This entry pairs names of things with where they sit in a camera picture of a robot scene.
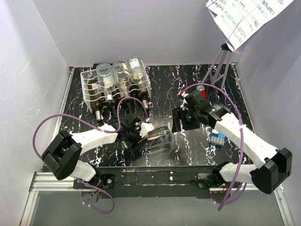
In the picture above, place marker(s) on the red glitter tube bottle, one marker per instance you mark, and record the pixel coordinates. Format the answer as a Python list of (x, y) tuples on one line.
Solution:
[(201, 88)]

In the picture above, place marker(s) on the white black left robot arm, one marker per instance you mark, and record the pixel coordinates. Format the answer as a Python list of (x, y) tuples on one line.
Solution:
[(63, 153)]

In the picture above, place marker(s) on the aluminium frame rail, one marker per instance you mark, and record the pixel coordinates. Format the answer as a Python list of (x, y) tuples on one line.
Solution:
[(45, 181)]

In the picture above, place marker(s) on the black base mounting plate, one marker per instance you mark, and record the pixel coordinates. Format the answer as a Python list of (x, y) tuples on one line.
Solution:
[(176, 181)]

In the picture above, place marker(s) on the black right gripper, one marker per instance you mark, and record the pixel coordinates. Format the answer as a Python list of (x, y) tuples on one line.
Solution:
[(177, 115)]

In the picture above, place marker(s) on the small bottle white cap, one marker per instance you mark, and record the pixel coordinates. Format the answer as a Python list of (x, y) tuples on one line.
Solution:
[(157, 139)]

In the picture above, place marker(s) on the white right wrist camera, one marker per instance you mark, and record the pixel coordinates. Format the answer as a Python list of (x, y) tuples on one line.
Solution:
[(182, 98)]

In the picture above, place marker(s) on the clear round glass bottle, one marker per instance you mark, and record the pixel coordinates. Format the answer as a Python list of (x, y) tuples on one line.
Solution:
[(138, 73)]

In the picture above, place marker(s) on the clear bottle black cap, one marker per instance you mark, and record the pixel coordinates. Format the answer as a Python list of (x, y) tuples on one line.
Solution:
[(122, 78)]

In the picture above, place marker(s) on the clear bottle white cap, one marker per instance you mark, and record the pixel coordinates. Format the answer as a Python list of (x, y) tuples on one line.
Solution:
[(106, 80)]

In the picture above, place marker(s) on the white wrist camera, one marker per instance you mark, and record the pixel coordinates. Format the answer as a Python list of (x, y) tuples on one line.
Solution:
[(182, 98), (145, 129)]

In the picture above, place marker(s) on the olive green wine bottle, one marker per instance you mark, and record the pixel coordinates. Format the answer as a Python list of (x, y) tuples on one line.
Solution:
[(96, 101)]

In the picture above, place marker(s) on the dark wine bottle neck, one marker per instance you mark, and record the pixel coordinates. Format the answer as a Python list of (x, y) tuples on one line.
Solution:
[(113, 106)]

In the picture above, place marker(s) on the dark green wine bottle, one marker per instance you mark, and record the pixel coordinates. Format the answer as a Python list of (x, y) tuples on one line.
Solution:
[(126, 105)]

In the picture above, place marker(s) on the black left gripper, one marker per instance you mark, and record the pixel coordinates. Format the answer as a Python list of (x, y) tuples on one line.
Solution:
[(137, 147)]

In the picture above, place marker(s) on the purple tripod stand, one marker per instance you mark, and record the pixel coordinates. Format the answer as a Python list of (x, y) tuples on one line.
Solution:
[(214, 71)]

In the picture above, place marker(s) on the white printed paper sheets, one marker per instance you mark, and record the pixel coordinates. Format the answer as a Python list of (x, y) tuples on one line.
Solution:
[(238, 20)]

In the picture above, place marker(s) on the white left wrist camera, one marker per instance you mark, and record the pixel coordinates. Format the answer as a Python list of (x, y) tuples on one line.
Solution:
[(145, 129)]

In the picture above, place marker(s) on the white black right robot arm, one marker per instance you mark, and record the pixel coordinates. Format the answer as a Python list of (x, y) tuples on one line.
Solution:
[(271, 166)]

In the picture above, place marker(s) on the white wire wine rack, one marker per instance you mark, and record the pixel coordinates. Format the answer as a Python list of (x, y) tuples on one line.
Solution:
[(89, 75)]

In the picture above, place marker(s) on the blue white toy bricks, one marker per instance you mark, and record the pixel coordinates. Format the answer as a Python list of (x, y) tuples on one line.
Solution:
[(217, 139)]

